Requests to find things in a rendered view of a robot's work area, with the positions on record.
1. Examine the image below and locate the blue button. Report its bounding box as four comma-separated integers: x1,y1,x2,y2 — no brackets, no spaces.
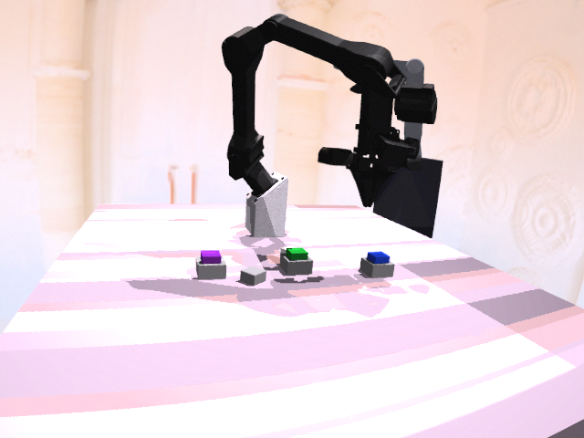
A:
360,251,395,279

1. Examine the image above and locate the green button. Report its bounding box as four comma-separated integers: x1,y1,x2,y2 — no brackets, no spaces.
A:
279,247,314,276

